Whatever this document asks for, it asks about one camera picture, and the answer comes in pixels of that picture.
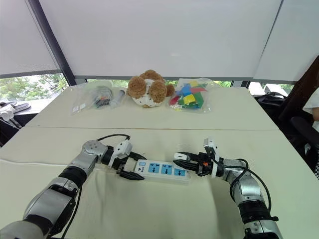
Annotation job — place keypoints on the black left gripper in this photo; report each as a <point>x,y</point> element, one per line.
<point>120,164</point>

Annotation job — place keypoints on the white charger plug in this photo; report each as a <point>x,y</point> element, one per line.
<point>180,156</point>

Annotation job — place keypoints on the brown white plush toy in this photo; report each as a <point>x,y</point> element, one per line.
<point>136,87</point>

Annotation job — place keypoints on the white blue power strip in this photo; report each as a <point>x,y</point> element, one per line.
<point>162,171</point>

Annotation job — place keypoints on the black backpack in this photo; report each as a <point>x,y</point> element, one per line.
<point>269,100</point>

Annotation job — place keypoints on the dark window frame post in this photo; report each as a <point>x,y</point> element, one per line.
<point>51,42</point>

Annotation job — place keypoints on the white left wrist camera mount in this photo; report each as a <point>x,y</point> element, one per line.
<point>122,149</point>

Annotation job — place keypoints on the bag of coloured blocks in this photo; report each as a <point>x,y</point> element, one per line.
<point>190,99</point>

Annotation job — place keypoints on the black office chair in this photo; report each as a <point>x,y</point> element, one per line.
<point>299,132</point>

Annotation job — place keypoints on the small clear bag with tube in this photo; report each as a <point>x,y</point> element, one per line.
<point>118,97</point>

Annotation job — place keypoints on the black sandals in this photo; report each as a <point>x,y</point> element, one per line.
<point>17,106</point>

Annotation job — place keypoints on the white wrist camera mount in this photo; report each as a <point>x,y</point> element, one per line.
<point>122,149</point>
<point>211,147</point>

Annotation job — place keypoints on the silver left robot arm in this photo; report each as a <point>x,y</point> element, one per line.
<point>82,159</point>

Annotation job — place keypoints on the person in white shirt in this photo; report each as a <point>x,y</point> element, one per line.
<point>312,102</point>

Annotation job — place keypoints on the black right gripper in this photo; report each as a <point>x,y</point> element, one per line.
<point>204,167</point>

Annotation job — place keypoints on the clear bag of dark parts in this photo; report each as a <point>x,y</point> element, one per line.
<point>101,97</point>

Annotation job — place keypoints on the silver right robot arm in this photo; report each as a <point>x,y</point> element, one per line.
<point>245,186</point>

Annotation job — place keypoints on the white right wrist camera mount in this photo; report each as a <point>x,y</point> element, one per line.
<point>211,147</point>

